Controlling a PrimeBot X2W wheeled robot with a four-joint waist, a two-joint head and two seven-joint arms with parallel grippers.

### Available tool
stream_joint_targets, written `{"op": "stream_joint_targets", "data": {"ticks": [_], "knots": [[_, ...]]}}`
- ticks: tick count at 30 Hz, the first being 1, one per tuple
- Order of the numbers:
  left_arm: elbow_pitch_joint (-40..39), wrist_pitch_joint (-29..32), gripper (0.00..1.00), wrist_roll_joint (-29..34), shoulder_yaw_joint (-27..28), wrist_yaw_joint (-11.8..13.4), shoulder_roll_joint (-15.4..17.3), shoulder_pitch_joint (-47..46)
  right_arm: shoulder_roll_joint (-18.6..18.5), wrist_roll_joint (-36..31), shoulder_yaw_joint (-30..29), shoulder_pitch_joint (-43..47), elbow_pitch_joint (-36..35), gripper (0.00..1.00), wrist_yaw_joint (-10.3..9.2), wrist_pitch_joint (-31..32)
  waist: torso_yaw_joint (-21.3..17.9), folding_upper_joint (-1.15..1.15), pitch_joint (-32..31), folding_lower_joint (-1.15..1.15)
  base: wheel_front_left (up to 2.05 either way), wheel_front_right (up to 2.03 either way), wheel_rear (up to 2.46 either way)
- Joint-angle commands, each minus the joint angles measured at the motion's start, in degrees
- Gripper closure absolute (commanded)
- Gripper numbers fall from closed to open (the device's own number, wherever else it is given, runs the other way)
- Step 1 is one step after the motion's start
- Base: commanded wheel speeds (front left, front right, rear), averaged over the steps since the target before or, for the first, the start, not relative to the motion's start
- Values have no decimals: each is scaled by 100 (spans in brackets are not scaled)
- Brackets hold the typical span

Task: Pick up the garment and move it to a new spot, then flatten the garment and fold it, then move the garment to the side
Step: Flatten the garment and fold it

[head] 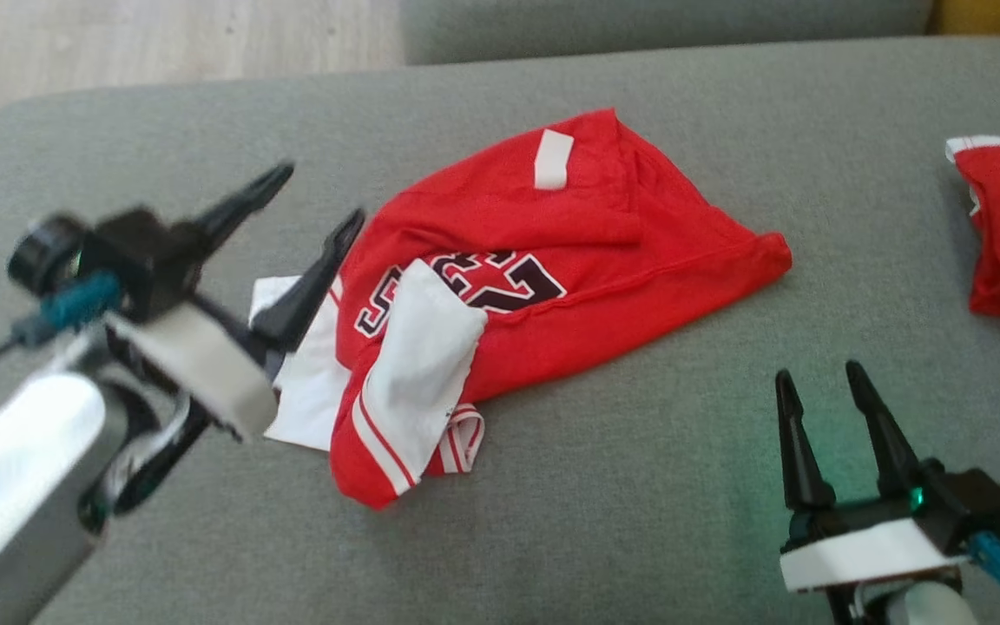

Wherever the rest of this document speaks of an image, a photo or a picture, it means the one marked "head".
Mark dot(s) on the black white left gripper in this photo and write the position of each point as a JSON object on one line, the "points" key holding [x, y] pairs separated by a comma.
{"points": [[153, 260]]}

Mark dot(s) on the large grey sofa seat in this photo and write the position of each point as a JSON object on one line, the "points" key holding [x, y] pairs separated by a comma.
{"points": [[595, 521]]}

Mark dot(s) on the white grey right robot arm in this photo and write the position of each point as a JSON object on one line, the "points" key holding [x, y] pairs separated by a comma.
{"points": [[917, 608]]}

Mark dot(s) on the red white numbered jersey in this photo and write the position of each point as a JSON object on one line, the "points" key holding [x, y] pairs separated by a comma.
{"points": [[552, 226]]}

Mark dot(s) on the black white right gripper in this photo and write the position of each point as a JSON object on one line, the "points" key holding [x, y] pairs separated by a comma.
{"points": [[951, 512]]}

